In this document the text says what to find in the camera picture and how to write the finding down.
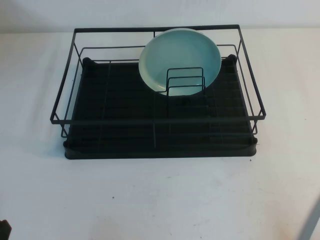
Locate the gray blurred metal pole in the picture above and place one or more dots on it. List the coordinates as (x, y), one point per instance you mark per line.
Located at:
(310, 222)

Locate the black plastic drain tray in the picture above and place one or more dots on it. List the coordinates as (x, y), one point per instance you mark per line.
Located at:
(125, 87)

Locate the light teal round plate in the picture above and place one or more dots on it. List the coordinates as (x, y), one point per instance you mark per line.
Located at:
(175, 55)

